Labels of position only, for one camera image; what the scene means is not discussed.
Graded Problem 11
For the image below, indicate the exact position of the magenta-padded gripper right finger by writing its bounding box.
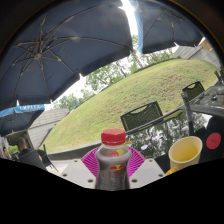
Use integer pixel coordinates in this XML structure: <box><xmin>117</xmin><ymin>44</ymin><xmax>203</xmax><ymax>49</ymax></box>
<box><xmin>126</xmin><ymin>146</ymin><xmax>167</xmax><ymax>190</ymax></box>

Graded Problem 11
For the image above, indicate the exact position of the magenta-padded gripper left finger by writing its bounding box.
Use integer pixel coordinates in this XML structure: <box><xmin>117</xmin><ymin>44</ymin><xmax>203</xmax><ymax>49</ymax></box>
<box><xmin>59</xmin><ymin>146</ymin><xmax>102</xmax><ymax>189</ymax></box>

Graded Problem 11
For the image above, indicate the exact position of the red-capped drink bottle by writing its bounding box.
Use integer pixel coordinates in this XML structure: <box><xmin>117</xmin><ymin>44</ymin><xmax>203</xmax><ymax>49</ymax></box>
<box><xmin>94</xmin><ymin>128</ymin><xmax>133</xmax><ymax>192</ymax></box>

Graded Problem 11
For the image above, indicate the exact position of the dark wicker chair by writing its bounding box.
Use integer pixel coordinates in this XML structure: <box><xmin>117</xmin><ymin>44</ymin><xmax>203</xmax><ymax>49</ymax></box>
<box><xmin>18</xmin><ymin>148</ymin><xmax>48</xmax><ymax>171</ymax></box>
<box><xmin>181</xmin><ymin>80</ymin><xmax>206</xmax><ymax>101</ymax></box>
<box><xmin>119</xmin><ymin>100</ymin><xmax>164</xmax><ymax>132</ymax></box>

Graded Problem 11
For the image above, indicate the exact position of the flat round red coaster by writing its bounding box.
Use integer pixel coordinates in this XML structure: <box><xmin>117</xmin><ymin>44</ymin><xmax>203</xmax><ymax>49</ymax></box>
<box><xmin>205</xmin><ymin>132</ymin><xmax>222</xmax><ymax>150</ymax></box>

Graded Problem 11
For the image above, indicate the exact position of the navy umbrella with lettered band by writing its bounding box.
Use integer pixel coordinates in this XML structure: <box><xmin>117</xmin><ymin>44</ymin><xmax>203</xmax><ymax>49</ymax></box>
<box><xmin>0</xmin><ymin>103</ymin><xmax>46</xmax><ymax>137</ymax></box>

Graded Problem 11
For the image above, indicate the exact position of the large navy patio umbrella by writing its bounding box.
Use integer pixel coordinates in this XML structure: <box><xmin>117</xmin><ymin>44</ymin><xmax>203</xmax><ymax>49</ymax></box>
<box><xmin>0</xmin><ymin>0</ymin><xmax>134</xmax><ymax>111</ymax></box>

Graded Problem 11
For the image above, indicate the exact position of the navy umbrella with blue edge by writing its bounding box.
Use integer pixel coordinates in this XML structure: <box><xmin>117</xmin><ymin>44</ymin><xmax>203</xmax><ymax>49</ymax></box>
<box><xmin>129</xmin><ymin>0</ymin><xmax>204</xmax><ymax>55</ymax></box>

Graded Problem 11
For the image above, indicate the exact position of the cream mug with yellow handle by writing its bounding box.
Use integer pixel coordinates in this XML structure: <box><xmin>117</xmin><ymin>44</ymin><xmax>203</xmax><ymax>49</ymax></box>
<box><xmin>165</xmin><ymin>135</ymin><xmax>204</xmax><ymax>176</ymax></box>

